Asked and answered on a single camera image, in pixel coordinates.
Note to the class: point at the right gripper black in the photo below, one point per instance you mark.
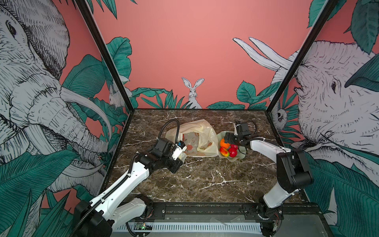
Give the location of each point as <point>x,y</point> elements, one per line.
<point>230,140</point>

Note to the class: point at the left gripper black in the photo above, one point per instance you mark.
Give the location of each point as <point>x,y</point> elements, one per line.
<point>177,163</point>

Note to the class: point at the orange fruit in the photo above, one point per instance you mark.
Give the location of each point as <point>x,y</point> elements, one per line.
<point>224,144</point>

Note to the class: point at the translucent plastic fruit bag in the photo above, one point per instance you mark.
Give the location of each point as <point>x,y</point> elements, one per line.
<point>200,138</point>

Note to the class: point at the red yellow peach fruit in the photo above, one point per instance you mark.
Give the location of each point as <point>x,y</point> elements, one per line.
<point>224,152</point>

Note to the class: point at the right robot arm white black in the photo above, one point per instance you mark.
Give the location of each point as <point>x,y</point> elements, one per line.
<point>293,171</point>

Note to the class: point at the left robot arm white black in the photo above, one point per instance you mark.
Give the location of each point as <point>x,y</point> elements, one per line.
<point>105,212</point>

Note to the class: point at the light green scalloped bowl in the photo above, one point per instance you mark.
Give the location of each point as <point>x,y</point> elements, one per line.
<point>241,150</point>

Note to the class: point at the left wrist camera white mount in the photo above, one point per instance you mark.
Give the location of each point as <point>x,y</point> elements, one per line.
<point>179,151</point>

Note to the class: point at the black front mounting rail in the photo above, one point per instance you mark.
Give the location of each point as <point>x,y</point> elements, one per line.
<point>248,210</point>

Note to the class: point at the white slotted cable duct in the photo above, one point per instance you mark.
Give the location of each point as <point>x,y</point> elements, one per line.
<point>187,227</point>

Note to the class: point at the black frame post right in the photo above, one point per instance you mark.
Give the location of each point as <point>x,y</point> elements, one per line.
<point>321,19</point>

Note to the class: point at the black frame post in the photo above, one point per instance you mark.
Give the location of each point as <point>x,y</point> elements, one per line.
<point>92,26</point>
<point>321,19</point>

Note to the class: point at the black frame post left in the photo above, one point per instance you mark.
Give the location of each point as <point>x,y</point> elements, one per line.
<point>92,26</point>

